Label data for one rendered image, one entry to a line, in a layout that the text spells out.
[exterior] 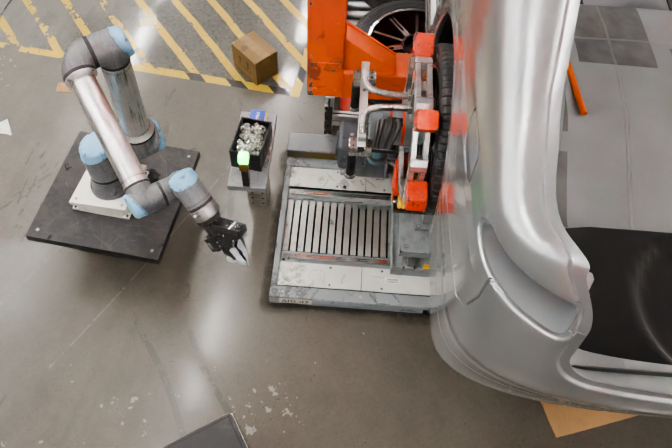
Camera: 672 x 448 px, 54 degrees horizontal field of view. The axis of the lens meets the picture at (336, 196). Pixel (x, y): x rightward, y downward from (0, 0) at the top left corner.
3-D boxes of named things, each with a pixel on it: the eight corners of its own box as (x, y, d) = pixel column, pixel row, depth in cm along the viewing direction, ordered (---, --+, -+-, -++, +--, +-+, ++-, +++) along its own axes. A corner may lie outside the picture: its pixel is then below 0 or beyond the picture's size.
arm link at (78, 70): (44, 42, 220) (133, 216, 210) (80, 29, 224) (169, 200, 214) (51, 59, 231) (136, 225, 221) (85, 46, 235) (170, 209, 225)
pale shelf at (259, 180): (266, 192, 286) (265, 188, 284) (227, 189, 286) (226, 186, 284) (277, 117, 310) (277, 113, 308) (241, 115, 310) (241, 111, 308)
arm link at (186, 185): (187, 164, 215) (193, 166, 206) (209, 195, 219) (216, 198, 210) (164, 180, 213) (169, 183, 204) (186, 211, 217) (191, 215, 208)
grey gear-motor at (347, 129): (415, 194, 330) (426, 151, 301) (332, 187, 330) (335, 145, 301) (415, 165, 340) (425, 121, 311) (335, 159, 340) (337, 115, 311)
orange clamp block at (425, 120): (434, 133, 227) (438, 131, 218) (412, 131, 227) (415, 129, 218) (436, 113, 227) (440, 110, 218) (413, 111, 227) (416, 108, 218)
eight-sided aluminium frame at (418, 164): (413, 225, 261) (435, 140, 216) (396, 223, 261) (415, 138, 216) (412, 120, 292) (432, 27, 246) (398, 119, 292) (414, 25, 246)
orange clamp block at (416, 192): (425, 191, 242) (425, 212, 237) (403, 190, 242) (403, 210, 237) (427, 181, 236) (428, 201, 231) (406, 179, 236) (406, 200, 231)
